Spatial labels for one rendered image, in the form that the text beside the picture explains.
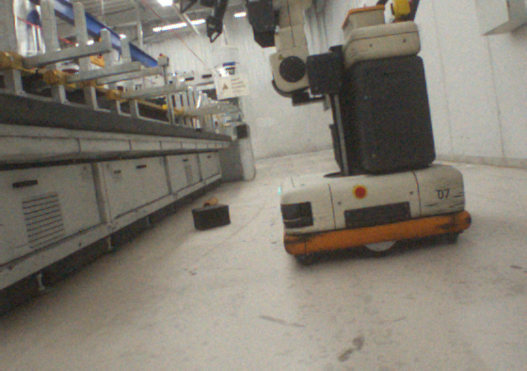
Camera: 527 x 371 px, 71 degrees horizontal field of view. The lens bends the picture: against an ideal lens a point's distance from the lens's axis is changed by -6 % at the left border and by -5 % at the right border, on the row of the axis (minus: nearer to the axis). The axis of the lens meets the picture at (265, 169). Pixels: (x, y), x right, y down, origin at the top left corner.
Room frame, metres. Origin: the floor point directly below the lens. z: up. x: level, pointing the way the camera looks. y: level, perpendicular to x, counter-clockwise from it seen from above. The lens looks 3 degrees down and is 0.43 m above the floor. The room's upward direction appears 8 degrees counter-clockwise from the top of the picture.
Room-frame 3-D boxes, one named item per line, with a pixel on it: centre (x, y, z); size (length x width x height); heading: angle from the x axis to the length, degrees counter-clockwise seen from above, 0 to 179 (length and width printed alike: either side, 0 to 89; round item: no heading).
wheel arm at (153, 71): (1.67, 0.60, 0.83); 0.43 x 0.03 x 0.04; 87
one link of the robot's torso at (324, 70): (1.56, -0.21, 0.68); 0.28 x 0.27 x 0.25; 177
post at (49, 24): (1.39, 0.71, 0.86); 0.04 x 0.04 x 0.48; 87
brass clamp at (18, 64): (1.16, 0.73, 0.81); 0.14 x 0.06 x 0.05; 177
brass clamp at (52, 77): (1.41, 0.71, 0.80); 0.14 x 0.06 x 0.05; 177
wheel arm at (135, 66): (1.42, 0.62, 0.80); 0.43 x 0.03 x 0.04; 87
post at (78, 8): (1.64, 0.70, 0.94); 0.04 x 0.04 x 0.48; 87
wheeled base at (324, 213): (1.62, -0.38, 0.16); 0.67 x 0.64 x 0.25; 87
